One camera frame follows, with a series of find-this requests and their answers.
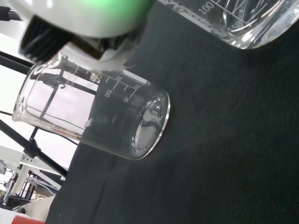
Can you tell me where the black tripod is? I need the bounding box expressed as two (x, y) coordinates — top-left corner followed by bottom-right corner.
(0, 51), (70, 179)

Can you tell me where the red ribbed round holder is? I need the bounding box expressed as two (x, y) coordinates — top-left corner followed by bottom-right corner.
(11, 214), (47, 224)

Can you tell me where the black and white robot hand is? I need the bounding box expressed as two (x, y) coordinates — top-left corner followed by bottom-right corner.
(8, 0), (155, 70)

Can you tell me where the black bench cloth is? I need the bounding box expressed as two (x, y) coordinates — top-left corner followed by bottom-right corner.
(44, 0), (299, 224)

